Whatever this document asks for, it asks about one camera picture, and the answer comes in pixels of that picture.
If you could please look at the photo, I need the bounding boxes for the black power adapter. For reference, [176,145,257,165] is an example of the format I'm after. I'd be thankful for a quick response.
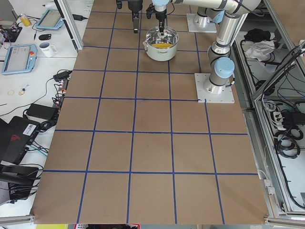
[53,71,72,82]

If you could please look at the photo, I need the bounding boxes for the white mug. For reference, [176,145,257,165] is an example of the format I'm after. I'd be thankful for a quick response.
[39,42,57,57]

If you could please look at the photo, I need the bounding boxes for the yellow drink bottle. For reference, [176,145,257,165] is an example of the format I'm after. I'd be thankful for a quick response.
[19,13,32,27]

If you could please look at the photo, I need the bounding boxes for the black computer mouse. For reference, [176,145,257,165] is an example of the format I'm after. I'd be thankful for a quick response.
[38,34,51,41]

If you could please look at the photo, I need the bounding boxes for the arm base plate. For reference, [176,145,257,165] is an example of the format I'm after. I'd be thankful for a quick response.
[194,73,234,104]
[186,13,217,33]

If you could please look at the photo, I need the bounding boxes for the black cloth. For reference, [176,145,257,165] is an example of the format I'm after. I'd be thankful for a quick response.
[244,28,271,42]

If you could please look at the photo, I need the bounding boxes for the power strip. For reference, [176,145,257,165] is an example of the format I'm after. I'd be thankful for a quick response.
[52,79,69,109]

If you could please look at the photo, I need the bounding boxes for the aluminium frame post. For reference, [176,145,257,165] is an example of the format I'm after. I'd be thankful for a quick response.
[54,0,83,52]

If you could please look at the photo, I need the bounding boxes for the pale green electric pot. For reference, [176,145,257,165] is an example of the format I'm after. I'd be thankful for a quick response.
[143,26,179,62]

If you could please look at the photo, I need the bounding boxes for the white crumpled cloth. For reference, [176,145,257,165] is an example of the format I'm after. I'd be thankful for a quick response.
[245,41,275,61]

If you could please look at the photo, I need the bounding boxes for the black power brick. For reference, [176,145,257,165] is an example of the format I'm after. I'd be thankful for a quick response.
[26,104,58,120]

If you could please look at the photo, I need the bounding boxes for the black laptop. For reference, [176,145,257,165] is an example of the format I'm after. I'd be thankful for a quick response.
[0,116,40,164]

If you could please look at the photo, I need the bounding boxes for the near blue teach pendant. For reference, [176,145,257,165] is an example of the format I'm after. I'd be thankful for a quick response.
[1,44,37,75]

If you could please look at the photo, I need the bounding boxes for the far blue teach pendant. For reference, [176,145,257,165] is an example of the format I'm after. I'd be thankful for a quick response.
[35,9,64,30]

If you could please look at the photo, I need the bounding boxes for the yellow corn cob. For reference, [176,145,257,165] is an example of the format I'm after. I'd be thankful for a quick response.
[152,43,173,49]

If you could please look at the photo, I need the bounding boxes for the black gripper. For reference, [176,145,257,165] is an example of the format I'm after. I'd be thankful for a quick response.
[146,3,167,33]
[116,0,143,33]

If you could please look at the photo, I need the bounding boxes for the blue teach pendant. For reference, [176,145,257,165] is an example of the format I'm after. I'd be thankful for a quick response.
[1,44,37,75]
[35,9,64,30]

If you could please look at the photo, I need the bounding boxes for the coiled black cables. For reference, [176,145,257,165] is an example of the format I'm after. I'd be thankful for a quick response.
[274,133,301,159]

